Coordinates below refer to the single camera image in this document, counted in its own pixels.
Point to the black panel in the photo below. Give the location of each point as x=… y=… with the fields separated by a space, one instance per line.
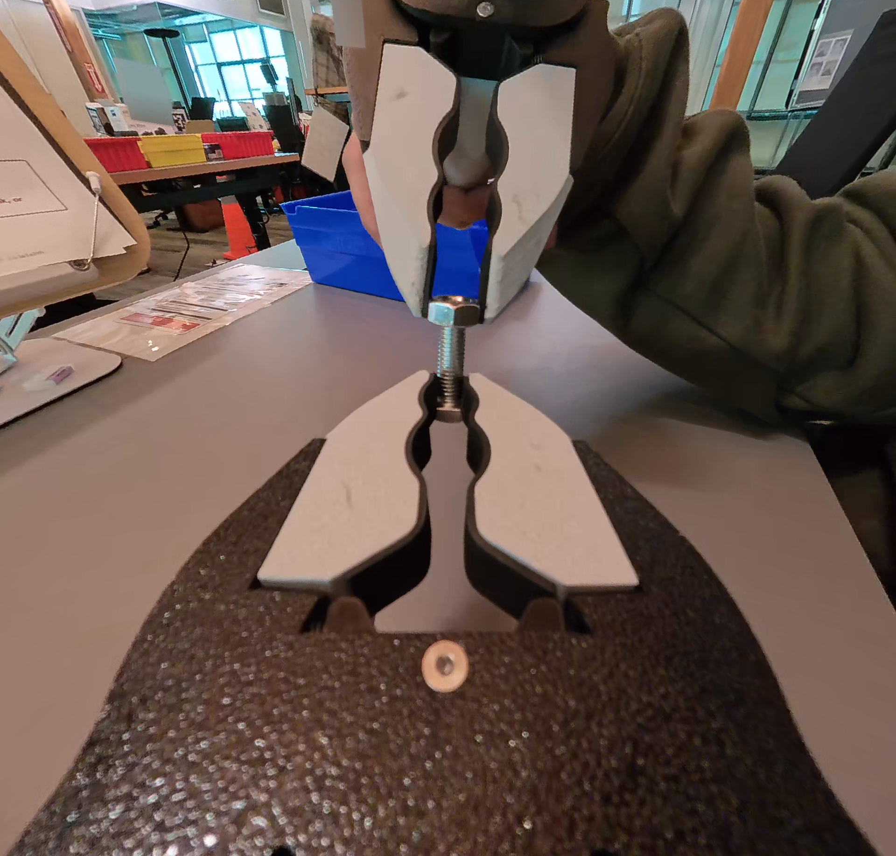
x=840 y=128

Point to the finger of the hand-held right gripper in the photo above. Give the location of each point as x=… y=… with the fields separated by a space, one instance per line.
x=406 y=156
x=535 y=163

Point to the silver bolt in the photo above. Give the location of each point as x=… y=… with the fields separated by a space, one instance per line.
x=452 y=348

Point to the person's right forearm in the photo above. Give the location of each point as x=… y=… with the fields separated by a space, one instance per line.
x=700 y=240

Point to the wooden post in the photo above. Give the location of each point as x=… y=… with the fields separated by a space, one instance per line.
x=749 y=30

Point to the clear plastic bag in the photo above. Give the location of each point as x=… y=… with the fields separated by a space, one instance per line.
x=189 y=306

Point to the white hanging card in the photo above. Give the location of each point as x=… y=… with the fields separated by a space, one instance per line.
x=348 y=12
x=325 y=145

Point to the grey notice board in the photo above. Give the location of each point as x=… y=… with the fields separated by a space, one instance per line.
x=833 y=9

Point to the black floor lamp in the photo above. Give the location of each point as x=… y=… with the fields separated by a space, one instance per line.
x=170 y=65

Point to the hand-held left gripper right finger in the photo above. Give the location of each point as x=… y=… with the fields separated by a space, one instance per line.
x=546 y=499

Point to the printed instruction papers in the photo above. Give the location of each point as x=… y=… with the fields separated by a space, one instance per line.
x=42 y=198

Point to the small purple block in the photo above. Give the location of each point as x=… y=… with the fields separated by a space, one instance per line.
x=59 y=374

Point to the silver hex nut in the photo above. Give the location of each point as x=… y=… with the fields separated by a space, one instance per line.
x=448 y=413

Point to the person's right hand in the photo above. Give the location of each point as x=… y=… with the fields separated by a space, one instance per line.
x=465 y=206

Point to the grey desk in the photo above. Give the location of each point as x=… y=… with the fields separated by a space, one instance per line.
x=210 y=422

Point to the red storage bin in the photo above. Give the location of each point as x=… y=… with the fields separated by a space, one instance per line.
x=115 y=152
x=238 y=145

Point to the wooden pillar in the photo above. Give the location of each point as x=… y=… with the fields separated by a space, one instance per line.
x=59 y=23

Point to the blue plastic bin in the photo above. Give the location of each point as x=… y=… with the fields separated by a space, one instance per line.
x=336 y=240

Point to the wooden work table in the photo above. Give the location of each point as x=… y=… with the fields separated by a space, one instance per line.
x=203 y=168

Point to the yellow storage bin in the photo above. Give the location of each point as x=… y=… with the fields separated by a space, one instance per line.
x=171 y=150

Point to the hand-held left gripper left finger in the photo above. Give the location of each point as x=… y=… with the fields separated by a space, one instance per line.
x=350 y=492

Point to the orange traffic cone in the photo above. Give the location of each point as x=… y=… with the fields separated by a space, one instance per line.
x=240 y=229

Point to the wooden clipboard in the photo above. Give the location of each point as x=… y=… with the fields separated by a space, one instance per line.
x=119 y=219

